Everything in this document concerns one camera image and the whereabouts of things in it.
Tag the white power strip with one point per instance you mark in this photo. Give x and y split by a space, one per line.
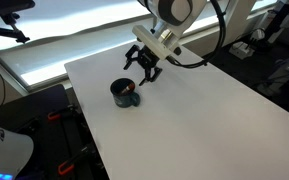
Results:
241 50

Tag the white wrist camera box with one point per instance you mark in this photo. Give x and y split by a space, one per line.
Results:
146 37

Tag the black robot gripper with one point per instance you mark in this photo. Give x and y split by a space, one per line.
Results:
146 59

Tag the black orange clamp near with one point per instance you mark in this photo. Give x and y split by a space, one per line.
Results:
68 165

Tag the black orange clamp far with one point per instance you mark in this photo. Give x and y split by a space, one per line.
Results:
52 116

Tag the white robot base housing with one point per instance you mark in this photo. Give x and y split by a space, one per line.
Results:
15 152

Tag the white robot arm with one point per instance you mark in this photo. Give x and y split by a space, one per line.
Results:
173 17

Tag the red capped white marker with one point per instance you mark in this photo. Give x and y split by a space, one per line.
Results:
128 88

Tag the dark teal ceramic mug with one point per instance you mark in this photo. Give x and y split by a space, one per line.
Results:
125 100

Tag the black orange clamp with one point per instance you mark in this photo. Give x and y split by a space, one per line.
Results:
52 116
68 165

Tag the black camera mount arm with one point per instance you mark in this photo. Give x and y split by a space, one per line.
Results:
8 13

